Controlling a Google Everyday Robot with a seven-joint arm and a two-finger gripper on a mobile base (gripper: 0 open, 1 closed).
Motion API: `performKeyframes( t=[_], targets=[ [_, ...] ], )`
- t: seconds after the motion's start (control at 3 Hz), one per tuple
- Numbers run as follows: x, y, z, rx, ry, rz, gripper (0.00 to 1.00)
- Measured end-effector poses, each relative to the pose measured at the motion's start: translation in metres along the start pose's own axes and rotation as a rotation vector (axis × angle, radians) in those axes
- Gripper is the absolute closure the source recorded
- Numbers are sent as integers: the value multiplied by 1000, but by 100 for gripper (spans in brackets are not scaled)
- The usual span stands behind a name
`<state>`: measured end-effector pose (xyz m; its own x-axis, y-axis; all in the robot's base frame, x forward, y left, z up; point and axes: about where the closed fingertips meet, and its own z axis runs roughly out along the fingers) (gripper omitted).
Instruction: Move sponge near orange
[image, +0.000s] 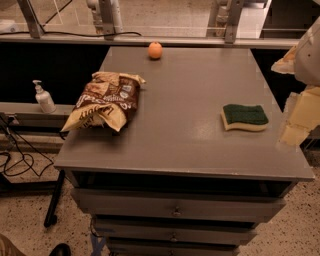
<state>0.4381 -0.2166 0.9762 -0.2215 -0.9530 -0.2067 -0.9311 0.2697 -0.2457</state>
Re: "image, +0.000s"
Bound white pump bottle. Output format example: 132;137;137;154
33;80;56;113

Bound black cable on rail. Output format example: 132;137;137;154
0;0;143;38

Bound black metal stand leg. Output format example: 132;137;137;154
44;170;65;228

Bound orange fruit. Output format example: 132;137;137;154
148;42;163;59

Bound brown chip bag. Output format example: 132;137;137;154
62;72;146;132

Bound grey drawer cabinet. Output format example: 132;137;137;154
56;47;314;256

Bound black shoe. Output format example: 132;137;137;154
49;243;71;256

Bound black floor cables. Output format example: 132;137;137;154
0;113;56;178

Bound green and yellow sponge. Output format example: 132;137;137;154
221;104;269;132

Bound metal frame rail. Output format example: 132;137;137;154
0;33;299;49

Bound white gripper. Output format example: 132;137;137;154
271;17;320;146

